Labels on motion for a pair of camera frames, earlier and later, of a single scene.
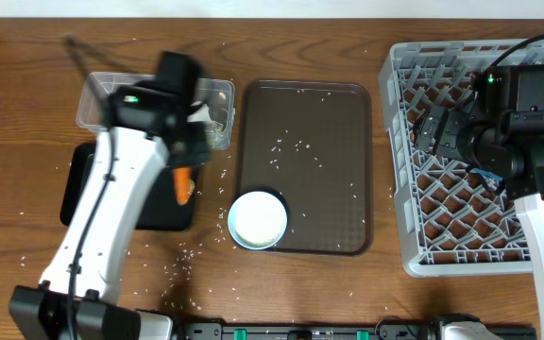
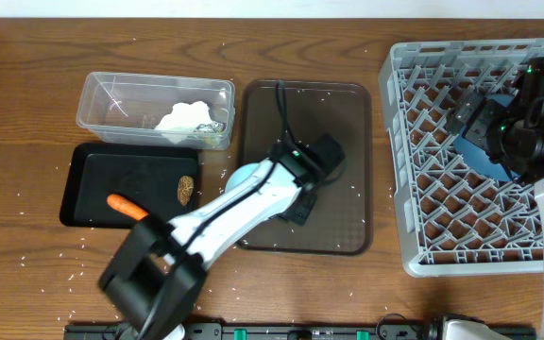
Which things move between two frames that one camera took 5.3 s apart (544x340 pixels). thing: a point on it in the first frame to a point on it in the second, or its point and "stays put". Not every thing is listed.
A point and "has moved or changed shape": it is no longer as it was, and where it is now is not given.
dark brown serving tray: [310, 144] stays put
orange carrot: [181, 178] has moved or changed shape
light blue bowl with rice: [257, 220] has moved or changed shape
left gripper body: [193, 150] to [301, 208]
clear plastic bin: [217, 100] stays put
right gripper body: [425, 133] to [464, 116]
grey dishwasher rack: [455, 220] stays put
